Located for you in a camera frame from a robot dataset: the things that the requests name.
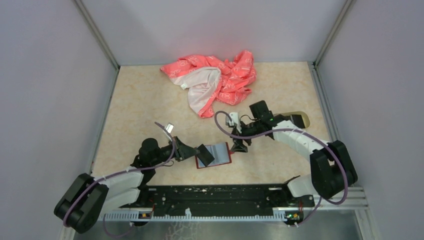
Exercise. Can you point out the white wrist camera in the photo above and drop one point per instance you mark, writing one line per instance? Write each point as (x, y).
(233, 121)
(169, 128)

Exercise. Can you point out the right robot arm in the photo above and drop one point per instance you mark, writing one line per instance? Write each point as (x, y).
(331, 168)

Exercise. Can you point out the aluminium front frame rail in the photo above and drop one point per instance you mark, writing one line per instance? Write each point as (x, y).
(356, 200)

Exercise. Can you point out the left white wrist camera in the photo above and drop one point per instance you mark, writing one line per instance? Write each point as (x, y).
(169, 128)

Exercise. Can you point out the black credit card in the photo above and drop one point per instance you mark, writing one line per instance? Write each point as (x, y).
(203, 156)

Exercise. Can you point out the pink and white cloth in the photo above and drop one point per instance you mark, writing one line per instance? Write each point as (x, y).
(208, 79)

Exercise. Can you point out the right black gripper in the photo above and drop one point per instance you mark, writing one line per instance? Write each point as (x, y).
(239, 146)

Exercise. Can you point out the red card holder wallet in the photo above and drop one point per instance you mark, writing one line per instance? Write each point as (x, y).
(221, 153)

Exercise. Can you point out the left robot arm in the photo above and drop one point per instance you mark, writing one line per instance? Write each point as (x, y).
(89, 198)

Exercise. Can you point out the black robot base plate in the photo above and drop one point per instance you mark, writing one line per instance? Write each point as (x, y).
(236, 200)

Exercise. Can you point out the beige oval card tray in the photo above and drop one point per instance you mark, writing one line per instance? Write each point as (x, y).
(298, 118)

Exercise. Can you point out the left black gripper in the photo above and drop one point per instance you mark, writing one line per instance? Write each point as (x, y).
(183, 151)

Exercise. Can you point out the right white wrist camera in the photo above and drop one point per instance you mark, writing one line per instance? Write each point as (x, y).
(233, 121)

